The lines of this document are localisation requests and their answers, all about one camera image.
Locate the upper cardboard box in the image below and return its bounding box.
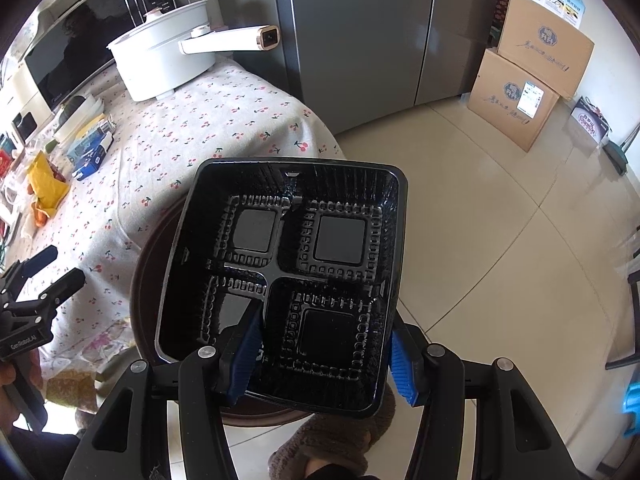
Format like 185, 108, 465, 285
497, 0, 594, 100

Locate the person's left hand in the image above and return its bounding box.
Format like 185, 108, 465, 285
0, 362, 16, 396

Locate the grey refrigerator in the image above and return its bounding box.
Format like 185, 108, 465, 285
218, 0, 496, 133

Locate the white electric cooking pot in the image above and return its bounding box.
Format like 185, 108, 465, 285
107, 0, 281, 102

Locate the green dustpan broom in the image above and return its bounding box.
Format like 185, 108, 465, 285
603, 124, 640, 176

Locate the cherry pattern tablecloth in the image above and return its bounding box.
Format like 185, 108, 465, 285
0, 54, 346, 411

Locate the yellow plastic bag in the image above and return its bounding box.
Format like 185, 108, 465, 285
27, 152, 70, 219

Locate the lower cardboard box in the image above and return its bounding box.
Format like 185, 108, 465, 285
468, 49, 560, 152

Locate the black microwave oven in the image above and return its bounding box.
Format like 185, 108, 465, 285
25, 0, 176, 110

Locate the cardboard box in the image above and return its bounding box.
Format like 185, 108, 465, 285
468, 49, 560, 152
497, 0, 594, 100

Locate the white bag on floor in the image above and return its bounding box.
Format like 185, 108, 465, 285
572, 96, 610, 143

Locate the black plastic food tray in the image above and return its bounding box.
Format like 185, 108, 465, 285
154, 158, 408, 418

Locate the blue cookie box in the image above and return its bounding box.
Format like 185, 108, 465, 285
72, 131, 113, 181

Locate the brown round trash bin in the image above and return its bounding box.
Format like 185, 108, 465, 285
128, 194, 402, 428

